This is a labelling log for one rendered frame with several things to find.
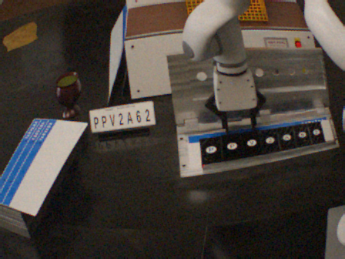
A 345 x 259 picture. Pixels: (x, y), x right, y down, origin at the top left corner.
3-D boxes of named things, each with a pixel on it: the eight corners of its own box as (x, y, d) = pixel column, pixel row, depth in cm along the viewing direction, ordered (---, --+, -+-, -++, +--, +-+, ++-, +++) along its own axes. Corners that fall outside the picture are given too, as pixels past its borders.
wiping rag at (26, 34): (1, 36, 309) (1, 33, 308) (35, 20, 313) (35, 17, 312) (5, 55, 291) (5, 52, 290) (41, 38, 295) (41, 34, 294)
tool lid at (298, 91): (165, 55, 220) (165, 52, 222) (176, 130, 228) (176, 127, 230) (322, 49, 219) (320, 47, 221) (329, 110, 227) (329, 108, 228)
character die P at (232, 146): (223, 164, 215) (222, 159, 215) (220, 139, 224) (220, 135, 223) (243, 160, 215) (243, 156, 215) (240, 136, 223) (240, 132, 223)
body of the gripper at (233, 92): (211, 72, 213) (217, 115, 219) (253, 70, 212) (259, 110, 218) (208, 57, 219) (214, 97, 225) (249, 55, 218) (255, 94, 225)
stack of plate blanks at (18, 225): (31, 239, 199) (19, 210, 193) (-1, 226, 203) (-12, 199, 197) (76, 155, 229) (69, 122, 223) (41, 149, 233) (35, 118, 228)
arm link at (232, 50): (224, 69, 209) (252, 58, 213) (216, 23, 202) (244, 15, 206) (202, 55, 215) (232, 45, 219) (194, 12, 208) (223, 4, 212)
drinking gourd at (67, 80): (53, 117, 246) (48, 85, 240) (69, 102, 251) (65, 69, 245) (72, 124, 241) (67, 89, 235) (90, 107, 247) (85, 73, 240)
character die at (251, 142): (243, 160, 215) (243, 156, 215) (240, 136, 224) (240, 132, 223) (262, 157, 215) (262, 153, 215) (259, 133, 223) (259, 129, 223)
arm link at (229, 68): (212, 65, 211) (214, 77, 213) (249, 64, 211) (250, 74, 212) (209, 49, 218) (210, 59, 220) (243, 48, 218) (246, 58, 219)
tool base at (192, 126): (182, 185, 215) (179, 172, 213) (177, 132, 232) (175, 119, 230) (339, 153, 213) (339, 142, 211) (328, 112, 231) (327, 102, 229)
